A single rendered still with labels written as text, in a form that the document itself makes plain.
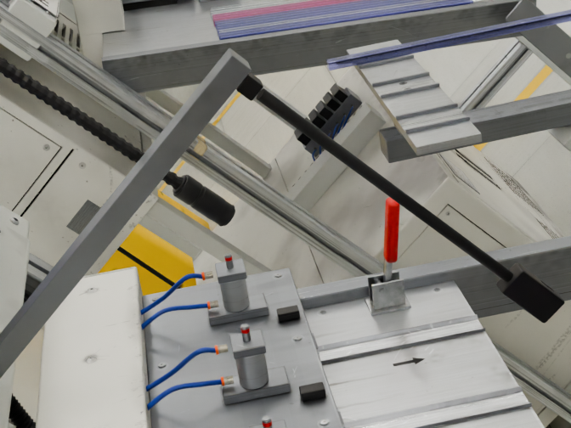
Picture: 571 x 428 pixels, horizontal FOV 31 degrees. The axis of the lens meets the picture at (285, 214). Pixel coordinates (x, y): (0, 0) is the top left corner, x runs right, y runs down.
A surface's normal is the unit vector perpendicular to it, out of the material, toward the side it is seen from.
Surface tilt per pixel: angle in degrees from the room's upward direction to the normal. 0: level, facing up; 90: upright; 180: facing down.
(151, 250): 90
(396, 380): 43
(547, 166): 0
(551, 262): 90
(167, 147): 90
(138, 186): 90
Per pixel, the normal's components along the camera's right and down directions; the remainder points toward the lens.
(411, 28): 0.16, 0.44
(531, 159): -0.76, -0.52
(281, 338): -0.13, -0.88
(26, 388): 0.63, -0.73
